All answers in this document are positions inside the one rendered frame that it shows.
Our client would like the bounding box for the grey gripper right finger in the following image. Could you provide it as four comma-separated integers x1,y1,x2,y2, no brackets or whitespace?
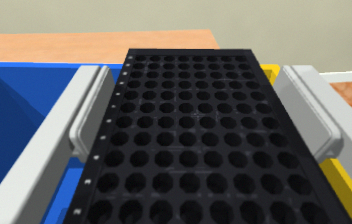
272,65,352,180

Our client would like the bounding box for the black well plate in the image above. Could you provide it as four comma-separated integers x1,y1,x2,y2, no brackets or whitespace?
62,48,352,224

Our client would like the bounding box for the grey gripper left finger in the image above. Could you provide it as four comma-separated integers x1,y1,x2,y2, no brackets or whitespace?
0,65,115,224

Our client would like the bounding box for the blue bin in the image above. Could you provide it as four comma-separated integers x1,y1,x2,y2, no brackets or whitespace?
0,62,123,224

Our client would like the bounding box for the yellow bin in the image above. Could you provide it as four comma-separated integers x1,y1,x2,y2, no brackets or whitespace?
261,65,352,219

